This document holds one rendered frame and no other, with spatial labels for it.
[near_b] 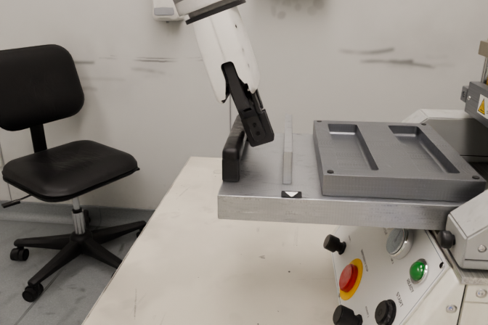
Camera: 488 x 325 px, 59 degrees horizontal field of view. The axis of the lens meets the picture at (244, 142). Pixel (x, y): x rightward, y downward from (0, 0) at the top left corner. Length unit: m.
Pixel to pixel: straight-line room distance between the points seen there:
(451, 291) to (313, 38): 1.56
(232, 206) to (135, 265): 0.32
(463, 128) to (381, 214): 0.28
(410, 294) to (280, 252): 0.31
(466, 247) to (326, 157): 0.17
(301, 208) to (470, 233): 0.16
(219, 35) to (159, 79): 1.58
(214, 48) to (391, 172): 0.23
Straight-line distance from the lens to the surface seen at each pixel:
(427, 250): 0.52
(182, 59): 2.00
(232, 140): 0.51
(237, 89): 0.49
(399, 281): 0.55
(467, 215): 0.48
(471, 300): 0.49
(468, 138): 0.72
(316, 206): 0.47
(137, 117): 2.13
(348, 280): 0.64
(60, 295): 2.00
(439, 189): 0.49
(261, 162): 0.55
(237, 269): 0.73
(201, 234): 0.82
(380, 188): 0.48
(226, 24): 0.49
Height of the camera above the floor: 1.18
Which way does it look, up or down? 20 degrees down
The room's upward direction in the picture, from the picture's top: straight up
